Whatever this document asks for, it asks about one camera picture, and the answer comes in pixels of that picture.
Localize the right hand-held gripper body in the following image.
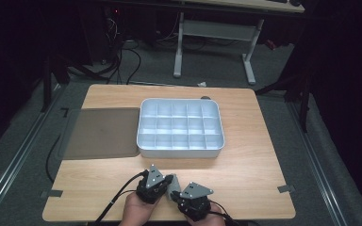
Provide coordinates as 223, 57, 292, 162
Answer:
176, 181, 215, 222

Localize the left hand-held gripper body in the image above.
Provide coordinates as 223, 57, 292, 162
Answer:
135, 163, 174, 205

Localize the person's right hand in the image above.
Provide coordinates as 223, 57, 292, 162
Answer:
184, 202, 227, 226

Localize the person's left hand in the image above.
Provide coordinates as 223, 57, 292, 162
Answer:
119, 191, 162, 226

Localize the white divided storage box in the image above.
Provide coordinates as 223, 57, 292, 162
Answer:
136, 97, 226, 159

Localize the translucent brown box lid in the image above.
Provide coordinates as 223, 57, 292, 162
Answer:
58, 106, 141, 161

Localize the grey tape piece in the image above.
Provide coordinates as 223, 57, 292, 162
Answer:
40, 189, 64, 200
276, 184, 296, 194

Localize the black metal stand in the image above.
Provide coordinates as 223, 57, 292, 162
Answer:
254, 70, 314, 134
40, 56, 72, 114

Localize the white-framed desk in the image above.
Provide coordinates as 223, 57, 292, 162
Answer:
173, 0, 306, 86

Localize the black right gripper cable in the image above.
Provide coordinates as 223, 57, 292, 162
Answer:
207, 201, 244, 226

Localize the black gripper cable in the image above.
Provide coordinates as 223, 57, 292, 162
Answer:
93, 169, 149, 226
207, 201, 244, 226

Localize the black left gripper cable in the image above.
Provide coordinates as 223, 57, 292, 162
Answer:
93, 169, 149, 226

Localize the black floor cable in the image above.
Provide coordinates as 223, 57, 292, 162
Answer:
44, 134, 62, 184

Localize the metal floor rail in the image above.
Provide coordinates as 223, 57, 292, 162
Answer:
0, 84, 64, 220
286, 101, 349, 226

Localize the bundle of black cables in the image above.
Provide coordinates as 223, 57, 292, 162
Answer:
102, 8, 143, 86

